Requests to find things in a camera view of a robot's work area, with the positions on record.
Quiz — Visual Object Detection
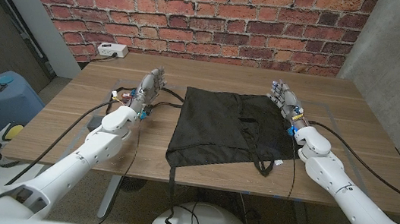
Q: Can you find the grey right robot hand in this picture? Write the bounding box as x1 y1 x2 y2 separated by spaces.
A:
262 77 309 128

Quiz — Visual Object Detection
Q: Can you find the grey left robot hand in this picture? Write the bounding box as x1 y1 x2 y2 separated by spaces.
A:
127 63 170 118

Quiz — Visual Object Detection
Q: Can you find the black fabric tote bag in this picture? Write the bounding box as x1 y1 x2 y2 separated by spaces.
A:
159 84 317 217

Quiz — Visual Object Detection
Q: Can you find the small red pocket device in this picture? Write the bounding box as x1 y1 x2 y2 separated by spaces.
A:
119 92 135 104

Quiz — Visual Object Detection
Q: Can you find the white power strip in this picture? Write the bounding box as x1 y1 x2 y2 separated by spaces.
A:
96 40 130 59

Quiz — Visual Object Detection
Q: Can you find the red brick print backdrop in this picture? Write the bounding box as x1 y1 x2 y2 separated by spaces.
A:
0 0 379 98

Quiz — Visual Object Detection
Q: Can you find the black round fan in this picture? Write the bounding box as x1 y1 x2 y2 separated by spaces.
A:
119 176 149 195

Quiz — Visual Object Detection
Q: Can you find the yellow round object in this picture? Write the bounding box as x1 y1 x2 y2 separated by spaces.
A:
2 121 26 144

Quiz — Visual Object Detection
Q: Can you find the black flat power cable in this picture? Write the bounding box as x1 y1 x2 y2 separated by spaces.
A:
106 80 187 125

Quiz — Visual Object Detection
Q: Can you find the black power strip cord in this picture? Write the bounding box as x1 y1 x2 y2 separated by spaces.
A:
90 50 118 65

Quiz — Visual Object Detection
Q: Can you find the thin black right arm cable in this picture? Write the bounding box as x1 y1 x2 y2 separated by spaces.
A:
284 133 302 199

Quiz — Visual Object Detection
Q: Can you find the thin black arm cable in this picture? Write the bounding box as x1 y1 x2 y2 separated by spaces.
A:
284 133 302 199
85 113 143 224

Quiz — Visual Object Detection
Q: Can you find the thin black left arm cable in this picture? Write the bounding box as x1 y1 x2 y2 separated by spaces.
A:
85 113 143 224

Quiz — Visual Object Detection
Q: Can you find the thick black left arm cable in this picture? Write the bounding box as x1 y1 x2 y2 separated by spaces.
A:
5 87 124 198

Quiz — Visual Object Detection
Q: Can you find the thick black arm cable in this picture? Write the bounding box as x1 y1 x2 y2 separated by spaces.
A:
299 120 400 201
5 87 124 198

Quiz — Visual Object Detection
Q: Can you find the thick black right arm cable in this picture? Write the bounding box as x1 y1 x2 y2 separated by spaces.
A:
299 120 400 201

